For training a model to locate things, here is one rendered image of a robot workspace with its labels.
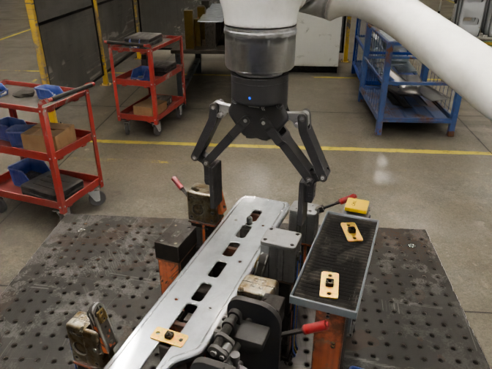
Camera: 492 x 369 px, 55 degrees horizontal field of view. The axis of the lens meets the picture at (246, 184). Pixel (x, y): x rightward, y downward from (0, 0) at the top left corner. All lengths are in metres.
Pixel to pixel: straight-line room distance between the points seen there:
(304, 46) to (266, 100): 6.79
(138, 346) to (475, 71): 0.89
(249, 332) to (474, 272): 2.45
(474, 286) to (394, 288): 1.37
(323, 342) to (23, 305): 1.05
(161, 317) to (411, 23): 0.87
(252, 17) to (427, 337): 1.29
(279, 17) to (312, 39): 6.80
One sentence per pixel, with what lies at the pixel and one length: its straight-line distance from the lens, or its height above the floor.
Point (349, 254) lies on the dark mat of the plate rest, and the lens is 1.14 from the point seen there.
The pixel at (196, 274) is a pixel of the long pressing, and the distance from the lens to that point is 1.32.
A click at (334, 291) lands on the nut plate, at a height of 1.16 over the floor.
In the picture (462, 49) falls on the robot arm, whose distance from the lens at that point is 0.60.
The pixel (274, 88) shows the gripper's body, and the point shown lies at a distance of 0.60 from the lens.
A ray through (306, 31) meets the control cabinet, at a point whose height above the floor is 0.61.
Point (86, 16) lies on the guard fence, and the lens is 6.59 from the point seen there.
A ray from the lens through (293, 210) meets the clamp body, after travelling 1.49.
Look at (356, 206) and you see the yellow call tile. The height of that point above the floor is 1.16.
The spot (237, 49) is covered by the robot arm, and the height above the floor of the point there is 1.70.
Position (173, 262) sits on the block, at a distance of 1.42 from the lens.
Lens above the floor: 1.81
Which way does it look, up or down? 28 degrees down
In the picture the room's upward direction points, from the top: straight up
